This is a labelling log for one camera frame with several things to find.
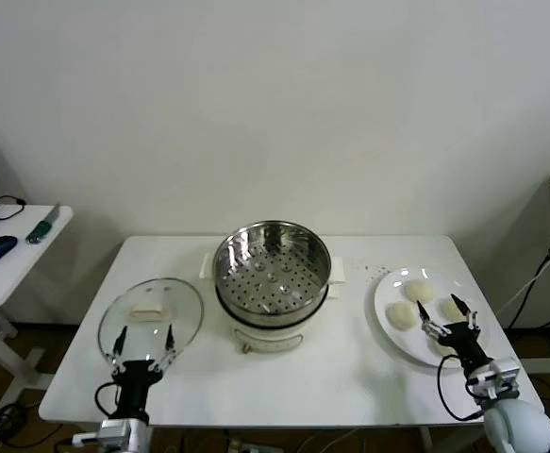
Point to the white round plate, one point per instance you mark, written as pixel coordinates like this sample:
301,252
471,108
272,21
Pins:
390,295

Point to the white power strip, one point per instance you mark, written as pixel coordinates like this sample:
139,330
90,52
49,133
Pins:
244,446

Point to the white steamed baozi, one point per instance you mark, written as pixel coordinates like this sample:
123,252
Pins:
449,309
444,350
418,290
401,314

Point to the round glass pot lid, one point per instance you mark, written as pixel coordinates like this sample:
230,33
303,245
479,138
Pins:
185,311

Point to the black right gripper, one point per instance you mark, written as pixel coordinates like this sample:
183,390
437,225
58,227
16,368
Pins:
463,342

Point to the scattered dark crumbs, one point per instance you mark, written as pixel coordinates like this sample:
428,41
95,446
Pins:
379,270

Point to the white electric cooker base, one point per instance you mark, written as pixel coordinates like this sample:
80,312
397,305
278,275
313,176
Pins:
265,337

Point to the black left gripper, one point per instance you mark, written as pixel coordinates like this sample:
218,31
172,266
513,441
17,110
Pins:
134,387

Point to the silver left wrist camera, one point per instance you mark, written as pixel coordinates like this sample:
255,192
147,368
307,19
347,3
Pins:
115,433

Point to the white table leg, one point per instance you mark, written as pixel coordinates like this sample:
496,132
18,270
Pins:
425,439

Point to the stainless steel steamer basket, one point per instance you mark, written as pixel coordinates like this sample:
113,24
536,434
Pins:
270,283

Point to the white side table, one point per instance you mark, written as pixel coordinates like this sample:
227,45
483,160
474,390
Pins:
15,278

